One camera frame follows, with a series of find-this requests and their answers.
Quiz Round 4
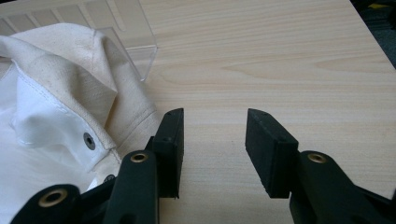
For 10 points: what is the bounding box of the white baseball cap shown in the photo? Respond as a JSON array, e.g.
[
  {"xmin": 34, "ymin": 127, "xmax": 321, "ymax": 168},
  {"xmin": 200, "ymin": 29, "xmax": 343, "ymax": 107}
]
[{"xmin": 0, "ymin": 22, "xmax": 163, "ymax": 224}]

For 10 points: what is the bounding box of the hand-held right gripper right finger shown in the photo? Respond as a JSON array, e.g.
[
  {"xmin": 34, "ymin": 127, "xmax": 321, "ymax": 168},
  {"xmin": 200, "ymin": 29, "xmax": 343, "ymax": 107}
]
[{"xmin": 245, "ymin": 107, "xmax": 300, "ymax": 200}]

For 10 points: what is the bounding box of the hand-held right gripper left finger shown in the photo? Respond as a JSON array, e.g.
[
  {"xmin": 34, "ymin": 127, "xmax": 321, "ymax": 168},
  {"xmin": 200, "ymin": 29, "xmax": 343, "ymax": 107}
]
[{"xmin": 146, "ymin": 107, "xmax": 185, "ymax": 199}]

